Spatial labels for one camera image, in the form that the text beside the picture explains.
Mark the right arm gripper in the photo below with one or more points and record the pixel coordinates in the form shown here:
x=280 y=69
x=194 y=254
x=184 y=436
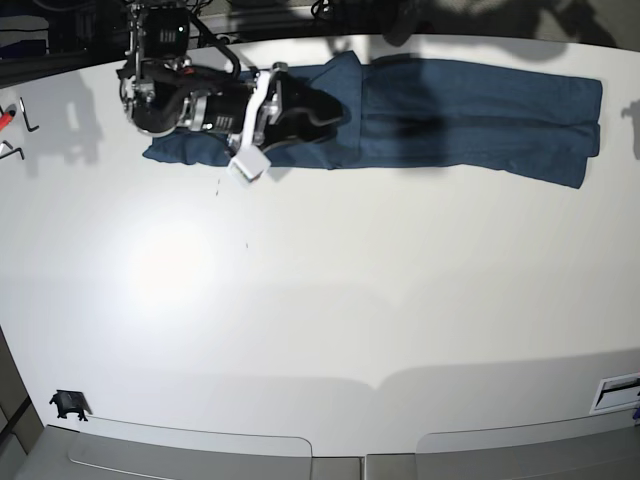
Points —
x=263 y=110

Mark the blue T-shirt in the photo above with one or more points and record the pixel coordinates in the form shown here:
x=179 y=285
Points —
x=428 y=113

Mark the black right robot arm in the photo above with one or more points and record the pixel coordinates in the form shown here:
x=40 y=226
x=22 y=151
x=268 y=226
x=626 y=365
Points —
x=162 y=90

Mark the upper hex key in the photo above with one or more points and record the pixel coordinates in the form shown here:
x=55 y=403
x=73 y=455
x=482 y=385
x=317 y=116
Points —
x=29 y=126

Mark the hex key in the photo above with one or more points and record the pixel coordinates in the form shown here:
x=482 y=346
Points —
x=29 y=126
x=8 y=150

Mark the lower hex key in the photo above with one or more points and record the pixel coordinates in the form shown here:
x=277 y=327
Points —
x=8 y=150

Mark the black table clip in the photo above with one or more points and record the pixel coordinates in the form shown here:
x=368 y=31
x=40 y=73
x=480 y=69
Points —
x=71 y=402

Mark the left grey chair back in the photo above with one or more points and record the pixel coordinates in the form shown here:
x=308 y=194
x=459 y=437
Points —
x=66 y=454

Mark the grey chair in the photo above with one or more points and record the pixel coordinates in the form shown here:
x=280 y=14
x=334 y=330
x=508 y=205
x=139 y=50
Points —
x=66 y=454
x=595 y=447

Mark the right grey chair back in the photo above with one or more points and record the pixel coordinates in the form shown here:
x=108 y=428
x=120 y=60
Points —
x=595 y=447

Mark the red handled tool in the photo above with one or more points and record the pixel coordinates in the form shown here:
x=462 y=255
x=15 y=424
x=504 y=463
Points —
x=7 y=116

